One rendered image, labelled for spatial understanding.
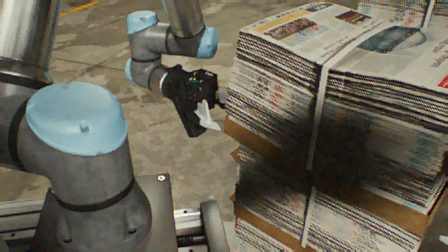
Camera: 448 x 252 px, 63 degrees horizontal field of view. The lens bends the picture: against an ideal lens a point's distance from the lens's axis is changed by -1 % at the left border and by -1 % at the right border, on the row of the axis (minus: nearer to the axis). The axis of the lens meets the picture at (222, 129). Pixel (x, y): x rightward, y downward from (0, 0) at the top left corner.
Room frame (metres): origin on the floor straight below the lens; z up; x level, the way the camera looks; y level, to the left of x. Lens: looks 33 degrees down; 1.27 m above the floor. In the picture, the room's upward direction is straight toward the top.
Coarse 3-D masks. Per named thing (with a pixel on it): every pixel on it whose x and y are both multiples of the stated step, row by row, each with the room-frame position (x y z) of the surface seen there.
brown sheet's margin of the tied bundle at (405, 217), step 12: (336, 180) 0.46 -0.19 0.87; (336, 192) 0.45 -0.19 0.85; (348, 192) 0.44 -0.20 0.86; (360, 192) 0.43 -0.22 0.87; (444, 192) 0.42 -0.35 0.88; (360, 204) 0.42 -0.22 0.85; (372, 204) 0.41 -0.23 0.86; (384, 204) 0.40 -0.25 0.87; (396, 204) 0.39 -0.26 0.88; (384, 216) 0.40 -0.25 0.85; (396, 216) 0.39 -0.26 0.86; (408, 216) 0.38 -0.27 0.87; (420, 216) 0.37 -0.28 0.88; (432, 216) 0.39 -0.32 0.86; (408, 228) 0.37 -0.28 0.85; (420, 228) 0.36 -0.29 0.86
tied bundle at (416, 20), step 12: (372, 0) 1.06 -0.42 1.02; (384, 0) 1.04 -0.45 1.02; (396, 0) 1.01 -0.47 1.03; (408, 0) 1.00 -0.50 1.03; (420, 0) 0.98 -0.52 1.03; (432, 0) 0.95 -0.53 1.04; (444, 0) 0.94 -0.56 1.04; (372, 12) 1.05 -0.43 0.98; (384, 12) 1.03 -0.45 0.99; (396, 12) 1.01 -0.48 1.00; (408, 12) 0.99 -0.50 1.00; (420, 12) 0.97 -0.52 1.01; (432, 12) 0.95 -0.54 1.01; (444, 12) 0.94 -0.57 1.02; (408, 24) 0.98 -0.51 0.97; (420, 24) 0.97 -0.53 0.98; (432, 24) 0.95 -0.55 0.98; (444, 24) 0.93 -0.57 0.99
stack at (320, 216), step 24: (240, 144) 0.63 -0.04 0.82; (240, 168) 0.63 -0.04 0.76; (264, 168) 0.59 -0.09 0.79; (240, 192) 0.62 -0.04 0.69; (264, 192) 0.59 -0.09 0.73; (288, 192) 0.55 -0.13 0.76; (312, 192) 0.51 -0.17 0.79; (264, 216) 0.58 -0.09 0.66; (288, 216) 0.54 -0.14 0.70; (312, 216) 0.52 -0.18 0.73; (336, 216) 0.48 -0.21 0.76; (360, 216) 0.45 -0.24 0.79; (240, 240) 0.62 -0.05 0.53; (264, 240) 0.57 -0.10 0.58; (312, 240) 0.50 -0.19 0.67; (336, 240) 0.47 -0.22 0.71; (360, 240) 0.45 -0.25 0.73; (384, 240) 0.42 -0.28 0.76; (408, 240) 0.40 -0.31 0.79
